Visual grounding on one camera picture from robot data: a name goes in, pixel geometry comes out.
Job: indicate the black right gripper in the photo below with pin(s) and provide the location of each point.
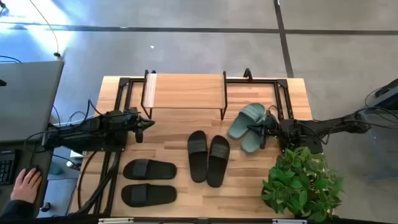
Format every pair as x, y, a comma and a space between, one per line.
272, 126

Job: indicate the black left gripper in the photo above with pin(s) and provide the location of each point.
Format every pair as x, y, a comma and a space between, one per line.
133, 119

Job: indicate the person's forearm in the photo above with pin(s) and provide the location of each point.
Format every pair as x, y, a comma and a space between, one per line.
15, 210

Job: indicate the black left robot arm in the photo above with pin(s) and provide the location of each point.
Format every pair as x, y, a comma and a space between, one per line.
77, 133

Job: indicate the black clamp hook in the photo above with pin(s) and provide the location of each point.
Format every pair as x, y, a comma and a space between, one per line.
247, 71

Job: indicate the green potted plant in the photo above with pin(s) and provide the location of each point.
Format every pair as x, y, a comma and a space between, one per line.
298, 183

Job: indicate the small white bottle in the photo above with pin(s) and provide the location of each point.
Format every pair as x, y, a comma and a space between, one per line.
73, 165

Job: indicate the teal round object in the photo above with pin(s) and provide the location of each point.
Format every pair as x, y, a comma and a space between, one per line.
56, 169

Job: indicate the black round knob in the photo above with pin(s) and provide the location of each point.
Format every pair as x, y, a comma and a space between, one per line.
45, 207

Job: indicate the person's hand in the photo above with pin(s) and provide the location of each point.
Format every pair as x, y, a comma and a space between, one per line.
26, 186

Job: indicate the grey side table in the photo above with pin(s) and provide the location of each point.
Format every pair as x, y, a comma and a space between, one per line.
388, 90

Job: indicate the black keyboard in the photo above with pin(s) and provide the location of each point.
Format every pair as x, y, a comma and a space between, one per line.
6, 168

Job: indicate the dark grey desk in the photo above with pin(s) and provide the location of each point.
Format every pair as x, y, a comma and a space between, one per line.
4, 193

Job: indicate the black metal rig frame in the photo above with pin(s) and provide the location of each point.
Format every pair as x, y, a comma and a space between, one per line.
123, 82

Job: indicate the wooden shelf with black frame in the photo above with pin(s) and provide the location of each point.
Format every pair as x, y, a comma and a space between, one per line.
186, 90

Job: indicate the silver metal bracket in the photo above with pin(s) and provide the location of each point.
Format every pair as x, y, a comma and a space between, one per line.
115, 220
289, 221

